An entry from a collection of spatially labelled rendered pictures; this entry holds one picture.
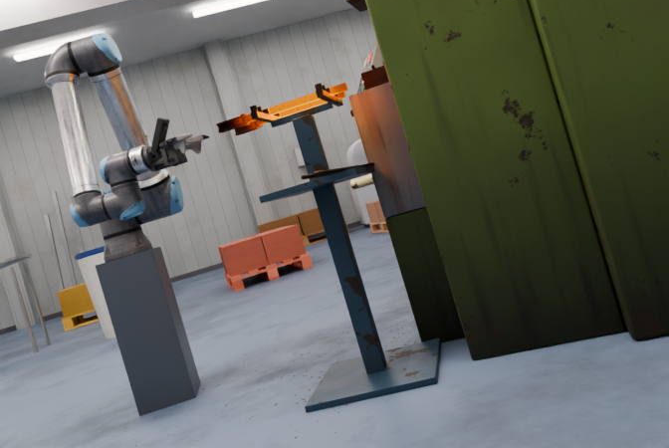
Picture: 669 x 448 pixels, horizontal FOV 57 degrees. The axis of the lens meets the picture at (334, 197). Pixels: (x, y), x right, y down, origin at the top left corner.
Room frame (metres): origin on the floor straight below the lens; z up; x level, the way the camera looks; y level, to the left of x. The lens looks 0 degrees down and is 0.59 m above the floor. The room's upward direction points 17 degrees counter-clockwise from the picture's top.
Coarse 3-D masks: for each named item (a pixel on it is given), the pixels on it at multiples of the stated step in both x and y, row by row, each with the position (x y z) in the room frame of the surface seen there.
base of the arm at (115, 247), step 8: (120, 232) 2.40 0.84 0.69; (128, 232) 2.42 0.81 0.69; (136, 232) 2.44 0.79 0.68; (112, 240) 2.40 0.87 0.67; (120, 240) 2.40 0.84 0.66; (128, 240) 2.40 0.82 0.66; (136, 240) 2.43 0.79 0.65; (144, 240) 2.45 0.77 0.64; (112, 248) 2.39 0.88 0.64; (120, 248) 2.39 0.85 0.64; (128, 248) 2.39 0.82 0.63; (136, 248) 2.40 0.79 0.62; (144, 248) 2.43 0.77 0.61; (152, 248) 2.49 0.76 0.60; (104, 256) 2.43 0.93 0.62; (112, 256) 2.39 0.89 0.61; (120, 256) 2.38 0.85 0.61
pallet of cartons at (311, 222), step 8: (288, 216) 9.88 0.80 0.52; (296, 216) 9.57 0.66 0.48; (304, 216) 9.56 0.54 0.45; (312, 216) 9.57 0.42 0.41; (320, 216) 9.58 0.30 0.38; (264, 224) 9.56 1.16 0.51; (272, 224) 9.56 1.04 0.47; (280, 224) 9.57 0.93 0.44; (288, 224) 9.57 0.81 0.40; (296, 224) 9.57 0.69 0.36; (304, 224) 9.56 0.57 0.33; (312, 224) 9.57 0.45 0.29; (320, 224) 9.58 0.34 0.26; (304, 232) 9.56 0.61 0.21; (312, 232) 9.57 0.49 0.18; (304, 240) 9.57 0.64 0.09; (312, 240) 10.36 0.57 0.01; (320, 240) 9.57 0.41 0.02
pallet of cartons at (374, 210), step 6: (366, 204) 8.16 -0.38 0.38; (372, 204) 7.84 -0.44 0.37; (378, 204) 7.62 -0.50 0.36; (372, 210) 7.93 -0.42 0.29; (378, 210) 7.70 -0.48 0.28; (372, 216) 8.02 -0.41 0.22; (378, 216) 7.75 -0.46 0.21; (372, 222) 8.12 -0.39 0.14; (378, 222) 7.80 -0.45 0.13; (384, 222) 7.57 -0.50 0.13; (372, 228) 8.18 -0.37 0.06; (378, 228) 8.19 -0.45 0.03; (384, 228) 7.69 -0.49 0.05
